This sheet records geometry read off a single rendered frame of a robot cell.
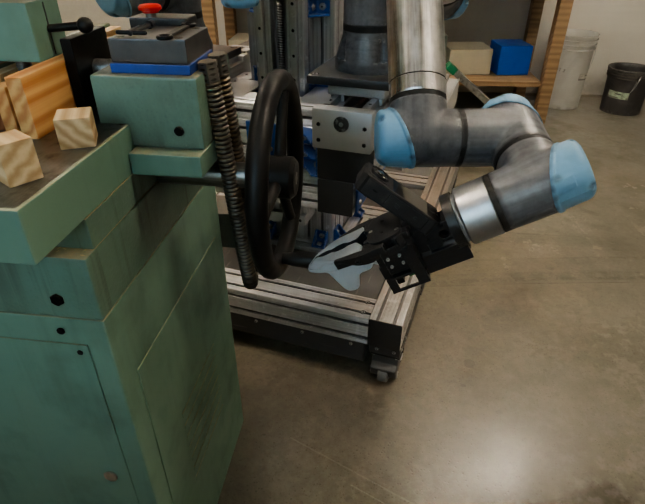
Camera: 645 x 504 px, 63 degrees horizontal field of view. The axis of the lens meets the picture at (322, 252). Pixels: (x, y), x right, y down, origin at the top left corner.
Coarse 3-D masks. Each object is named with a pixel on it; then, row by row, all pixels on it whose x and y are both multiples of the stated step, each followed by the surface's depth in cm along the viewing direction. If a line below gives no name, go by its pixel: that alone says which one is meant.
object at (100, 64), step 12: (72, 36) 65; (84, 36) 66; (96, 36) 69; (72, 48) 64; (84, 48) 67; (96, 48) 69; (108, 48) 72; (72, 60) 65; (84, 60) 67; (96, 60) 69; (108, 60) 68; (72, 72) 66; (84, 72) 67; (72, 84) 67; (84, 84) 67; (84, 96) 67
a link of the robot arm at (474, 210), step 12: (480, 180) 62; (456, 192) 63; (468, 192) 62; (480, 192) 61; (456, 204) 62; (468, 204) 62; (480, 204) 61; (492, 204) 68; (456, 216) 63; (468, 216) 62; (480, 216) 61; (492, 216) 61; (468, 228) 62; (480, 228) 62; (492, 228) 62; (468, 240) 64; (480, 240) 64
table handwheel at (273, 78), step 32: (256, 96) 63; (288, 96) 73; (256, 128) 60; (288, 128) 82; (256, 160) 60; (288, 160) 72; (256, 192) 60; (288, 192) 72; (256, 224) 62; (288, 224) 84; (256, 256) 65
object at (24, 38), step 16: (0, 0) 63; (16, 0) 63; (32, 0) 64; (48, 0) 66; (0, 16) 63; (16, 16) 63; (32, 16) 64; (48, 16) 67; (0, 32) 64; (16, 32) 64; (32, 32) 64; (48, 32) 67; (64, 32) 70; (0, 48) 66; (16, 48) 65; (32, 48) 65; (48, 48) 67; (16, 64) 69
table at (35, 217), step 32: (128, 128) 66; (64, 160) 56; (96, 160) 59; (128, 160) 66; (160, 160) 66; (192, 160) 65; (0, 192) 50; (32, 192) 50; (64, 192) 54; (96, 192) 59; (0, 224) 48; (32, 224) 49; (64, 224) 54; (0, 256) 50; (32, 256) 49
